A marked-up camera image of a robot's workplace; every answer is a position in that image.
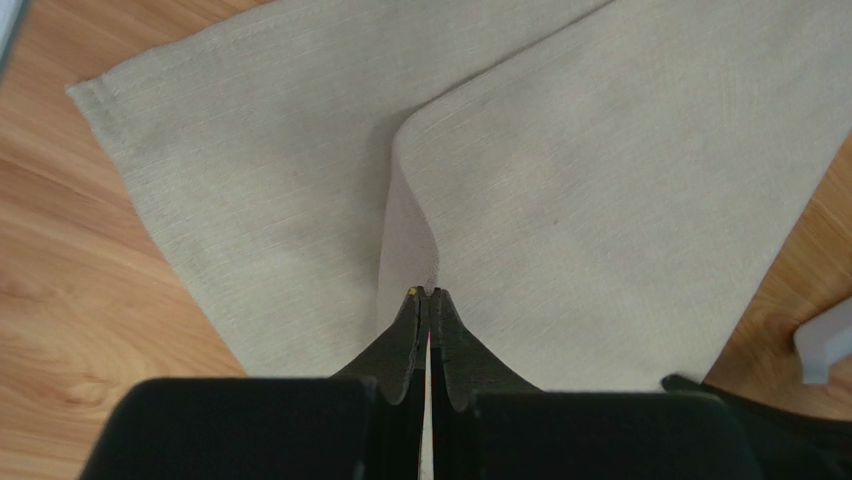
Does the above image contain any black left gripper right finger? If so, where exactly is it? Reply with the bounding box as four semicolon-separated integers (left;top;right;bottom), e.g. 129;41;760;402
429;289;541;412

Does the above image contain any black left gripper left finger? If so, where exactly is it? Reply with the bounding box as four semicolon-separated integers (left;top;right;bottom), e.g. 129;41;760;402
331;287;426;405

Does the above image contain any silver white clothes rack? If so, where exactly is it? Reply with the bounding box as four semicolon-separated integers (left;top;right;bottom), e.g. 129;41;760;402
793;298;851;385

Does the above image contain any beige linen napkin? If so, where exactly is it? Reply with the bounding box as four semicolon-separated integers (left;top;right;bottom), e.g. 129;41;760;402
68;1;851;390

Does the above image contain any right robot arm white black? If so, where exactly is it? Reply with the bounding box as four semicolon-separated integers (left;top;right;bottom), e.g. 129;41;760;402
661;374;851;479

